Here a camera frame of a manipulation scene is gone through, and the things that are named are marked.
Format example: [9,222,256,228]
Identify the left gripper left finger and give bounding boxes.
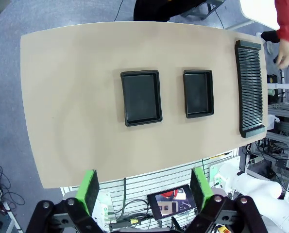
[25,169,104,233]

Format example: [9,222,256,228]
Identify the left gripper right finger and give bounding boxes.
[185,166,267,233]

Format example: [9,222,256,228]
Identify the black ESD tray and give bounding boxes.
[120,69,163,127]
[183,69,215,119]

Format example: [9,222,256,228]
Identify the red sleeved right forearm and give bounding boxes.
[274,0,289,42]

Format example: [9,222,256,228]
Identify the person's right hand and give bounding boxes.
[275,38,289,70]

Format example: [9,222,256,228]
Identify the black tablet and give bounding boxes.
[147,184,198,221]

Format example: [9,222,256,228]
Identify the yellow emergency stop button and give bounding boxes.
[216,224,232,233]

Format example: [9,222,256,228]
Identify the black power adapter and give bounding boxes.
[109,216,147,231]

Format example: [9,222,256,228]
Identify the slotted aluminium base panel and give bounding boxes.
[60,148,241,233]

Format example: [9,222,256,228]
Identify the black slotted board rack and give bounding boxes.
[234,40,266,139]

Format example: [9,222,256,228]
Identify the dark green jacket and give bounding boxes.
[133,0,207,22]

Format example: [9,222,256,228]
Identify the white round-cornered table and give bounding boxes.
[238,0,281,31]

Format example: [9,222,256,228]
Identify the black floor cable tangle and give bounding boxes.
[0,162,26,219]

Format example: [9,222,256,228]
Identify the aluminium profile frame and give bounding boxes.
[250,100,289,180]

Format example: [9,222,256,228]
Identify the grey metal leg frame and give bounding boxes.
[180,0,225,20]

